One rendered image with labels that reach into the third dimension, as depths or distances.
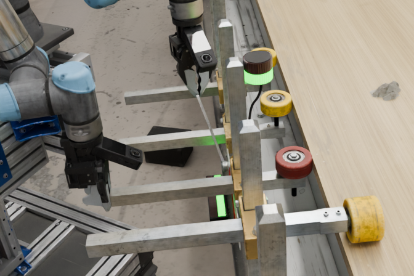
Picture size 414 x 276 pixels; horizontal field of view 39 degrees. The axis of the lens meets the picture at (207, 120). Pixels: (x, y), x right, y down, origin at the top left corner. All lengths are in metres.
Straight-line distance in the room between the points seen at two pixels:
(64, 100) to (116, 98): 2.26
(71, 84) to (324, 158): 0.56
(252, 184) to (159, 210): 1.56
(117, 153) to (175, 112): 1.96
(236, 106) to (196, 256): 1.20
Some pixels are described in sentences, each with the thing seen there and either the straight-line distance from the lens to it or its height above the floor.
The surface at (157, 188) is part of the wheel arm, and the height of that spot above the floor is 0.86.
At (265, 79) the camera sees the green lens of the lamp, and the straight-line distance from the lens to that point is 1.20.
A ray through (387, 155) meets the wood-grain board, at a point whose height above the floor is 0.90.
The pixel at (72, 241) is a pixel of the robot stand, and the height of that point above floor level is 0.21.
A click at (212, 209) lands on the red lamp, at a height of 0.70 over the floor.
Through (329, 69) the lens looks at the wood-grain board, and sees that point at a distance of 1.64.
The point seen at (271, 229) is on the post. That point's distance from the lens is 0.76.
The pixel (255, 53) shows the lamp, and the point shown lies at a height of 1.14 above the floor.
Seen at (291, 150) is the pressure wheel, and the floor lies 0.91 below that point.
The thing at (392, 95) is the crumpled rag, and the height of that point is 0.91.
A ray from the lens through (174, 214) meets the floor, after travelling 2.54.
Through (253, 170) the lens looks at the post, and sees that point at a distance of 1.02.
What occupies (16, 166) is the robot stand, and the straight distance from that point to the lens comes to 1.71.
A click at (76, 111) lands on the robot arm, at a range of 1.17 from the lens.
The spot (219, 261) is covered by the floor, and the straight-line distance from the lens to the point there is 2.32.
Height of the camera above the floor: 1.69
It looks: 33 degrees down
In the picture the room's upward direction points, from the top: 6 degrees counter-clockwise
